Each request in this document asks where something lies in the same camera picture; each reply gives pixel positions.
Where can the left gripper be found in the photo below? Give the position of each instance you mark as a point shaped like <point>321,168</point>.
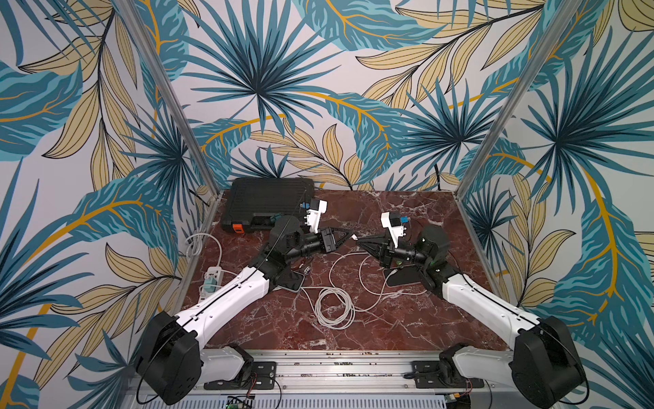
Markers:
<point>328,239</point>

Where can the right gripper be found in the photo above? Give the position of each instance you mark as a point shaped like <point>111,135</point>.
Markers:
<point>386,250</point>

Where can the phone with light case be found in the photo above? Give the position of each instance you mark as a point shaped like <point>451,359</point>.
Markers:
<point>291,281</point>

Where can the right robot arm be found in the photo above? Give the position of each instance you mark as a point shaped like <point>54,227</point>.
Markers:
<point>541,363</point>

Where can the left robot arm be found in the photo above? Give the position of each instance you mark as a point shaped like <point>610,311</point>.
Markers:
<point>170,357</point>

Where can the black plastic tool case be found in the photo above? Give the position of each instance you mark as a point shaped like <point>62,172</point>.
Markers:
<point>255,204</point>

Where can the white power strip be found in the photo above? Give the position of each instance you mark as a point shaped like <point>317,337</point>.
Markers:
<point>212,282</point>

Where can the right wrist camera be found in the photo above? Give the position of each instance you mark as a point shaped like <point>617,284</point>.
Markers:
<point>395,224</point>

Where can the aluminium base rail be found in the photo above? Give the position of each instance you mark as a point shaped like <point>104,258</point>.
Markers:
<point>332,379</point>

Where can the right aluminium frame post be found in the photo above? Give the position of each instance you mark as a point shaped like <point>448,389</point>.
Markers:
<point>564,14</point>

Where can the aluminium frame post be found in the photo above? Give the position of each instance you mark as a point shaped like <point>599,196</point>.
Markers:
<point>137,30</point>
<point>564,14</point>

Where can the left aluminium frame post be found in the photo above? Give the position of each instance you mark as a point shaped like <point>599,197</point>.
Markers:
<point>137,30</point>

